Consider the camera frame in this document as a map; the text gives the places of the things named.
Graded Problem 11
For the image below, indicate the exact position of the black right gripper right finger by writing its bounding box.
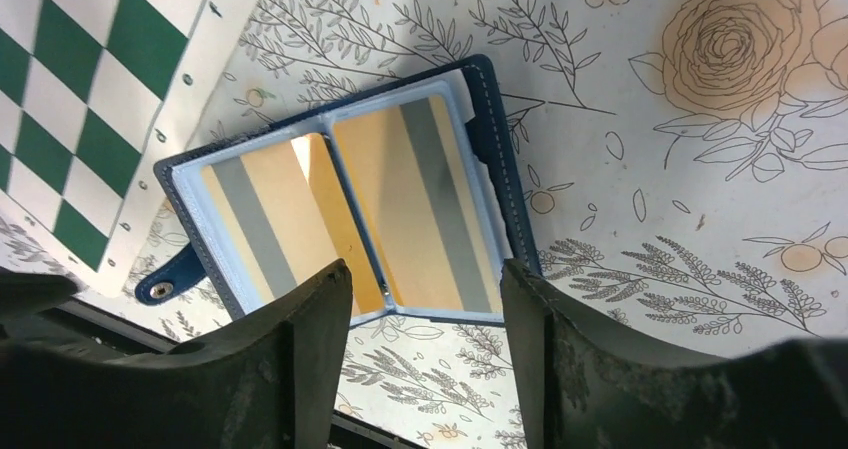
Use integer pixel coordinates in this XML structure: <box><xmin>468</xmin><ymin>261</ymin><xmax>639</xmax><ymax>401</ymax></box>
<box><xmin>501</xmin><ymin>259</ymin><xmax>847</xmax><ymax>448</ymax></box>

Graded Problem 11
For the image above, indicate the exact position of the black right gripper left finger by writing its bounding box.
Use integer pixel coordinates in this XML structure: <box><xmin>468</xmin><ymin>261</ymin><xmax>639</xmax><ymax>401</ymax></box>
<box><xmin>1</xmin><ymin>260</ymin><xmax>352</xmax><ymax>448</ymax></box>

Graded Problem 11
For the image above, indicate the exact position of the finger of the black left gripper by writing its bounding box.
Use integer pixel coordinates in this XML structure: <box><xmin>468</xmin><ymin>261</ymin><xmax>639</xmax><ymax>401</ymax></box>
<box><xmin>1</xmin><ymin>270</ymin><xmax>79</xmax><ymax>321</ymax></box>

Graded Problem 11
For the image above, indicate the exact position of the blue leather card holder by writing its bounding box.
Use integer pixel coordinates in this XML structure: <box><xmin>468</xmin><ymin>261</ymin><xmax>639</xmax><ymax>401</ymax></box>
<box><xmin>135</xmin><ymin>55</ymin><xmax>539</xmax><ymax>326</ymax></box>

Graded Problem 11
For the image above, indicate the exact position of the green white chessboard mat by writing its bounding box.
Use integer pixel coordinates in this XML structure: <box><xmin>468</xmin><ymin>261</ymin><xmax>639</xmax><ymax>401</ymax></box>
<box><xmin>1</xmin><ymin>0</ymin><xmax>257</xmax><ymax>297</ymax></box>

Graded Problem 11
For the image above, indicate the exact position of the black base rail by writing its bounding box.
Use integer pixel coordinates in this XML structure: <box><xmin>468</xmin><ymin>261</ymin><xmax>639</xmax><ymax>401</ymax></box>
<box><xmin>38</xmin><ymin>299</ymin><xmax>420</xmax><ymax>448</ymax></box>

